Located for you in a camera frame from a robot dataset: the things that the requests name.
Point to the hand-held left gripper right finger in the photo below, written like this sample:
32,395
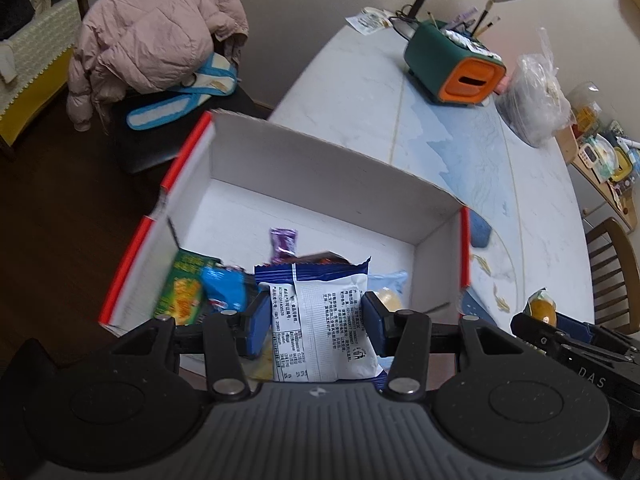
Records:
375,322

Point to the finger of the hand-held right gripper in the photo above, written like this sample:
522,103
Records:
572,325
537,335

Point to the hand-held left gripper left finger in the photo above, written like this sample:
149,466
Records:
260,325

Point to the small gold snack packet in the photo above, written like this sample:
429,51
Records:
542,305

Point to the light blue cookie packet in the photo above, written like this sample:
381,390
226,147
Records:
395,285

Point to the dark blue white snack packet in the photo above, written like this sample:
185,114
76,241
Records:
325,310

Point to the bright blue snack packet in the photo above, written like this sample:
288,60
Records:
222,287

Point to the purple candy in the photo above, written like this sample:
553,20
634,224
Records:
283,245

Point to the green snack packet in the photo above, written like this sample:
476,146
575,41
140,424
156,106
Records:
182,285

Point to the red and white cardboard box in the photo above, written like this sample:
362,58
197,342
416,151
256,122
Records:
300,170

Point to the brown wooden chair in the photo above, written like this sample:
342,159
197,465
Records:
607,230

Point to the white cabinet with wooden top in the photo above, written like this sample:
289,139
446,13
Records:
590,180

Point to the yellow tissue box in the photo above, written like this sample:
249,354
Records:
622,162

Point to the soft tissue pack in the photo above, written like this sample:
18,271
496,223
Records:
604,157

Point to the white kitchen timer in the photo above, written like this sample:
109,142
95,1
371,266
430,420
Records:
590,155

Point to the long white tube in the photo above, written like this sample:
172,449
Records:
627,142

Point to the dark seat chair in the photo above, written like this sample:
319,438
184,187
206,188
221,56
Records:
150,150

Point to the clear plastic bottle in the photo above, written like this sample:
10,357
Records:
585,110

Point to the clear plastic bag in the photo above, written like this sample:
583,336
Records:
535,105

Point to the blue and cream tote bag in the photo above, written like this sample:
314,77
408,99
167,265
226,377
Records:
165,110

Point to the pink notebook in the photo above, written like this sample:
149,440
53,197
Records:
501,85

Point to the green and orange tissue box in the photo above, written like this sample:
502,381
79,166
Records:
470,82

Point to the white printed tube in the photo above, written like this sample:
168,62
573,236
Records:
467,42

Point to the white paper leaflet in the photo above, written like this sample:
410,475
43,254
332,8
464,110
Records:
367,22

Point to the thin paint brush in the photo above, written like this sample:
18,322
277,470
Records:
484,17
492,25

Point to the pink puffer jacket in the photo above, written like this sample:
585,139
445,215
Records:
150,25

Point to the cream yellow furniture cover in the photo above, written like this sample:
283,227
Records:
35,60

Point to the dark clothes pile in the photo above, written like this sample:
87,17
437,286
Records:
20,5

